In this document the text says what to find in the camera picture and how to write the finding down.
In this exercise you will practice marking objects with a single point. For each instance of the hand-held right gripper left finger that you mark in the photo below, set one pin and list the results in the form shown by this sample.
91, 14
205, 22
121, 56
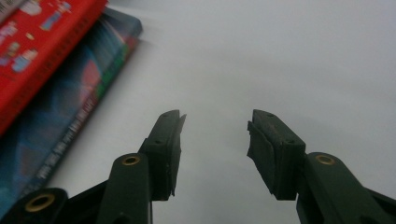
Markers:
130, 186

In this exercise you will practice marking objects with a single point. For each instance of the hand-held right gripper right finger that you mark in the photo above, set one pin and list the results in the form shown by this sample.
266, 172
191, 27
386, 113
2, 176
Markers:
323, 186

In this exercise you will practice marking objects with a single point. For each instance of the teal illustrated book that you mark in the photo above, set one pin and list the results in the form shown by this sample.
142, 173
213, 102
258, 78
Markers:
62, 124

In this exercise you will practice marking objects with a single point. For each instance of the red book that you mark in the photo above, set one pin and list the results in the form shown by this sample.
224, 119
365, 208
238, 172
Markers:
46, 56

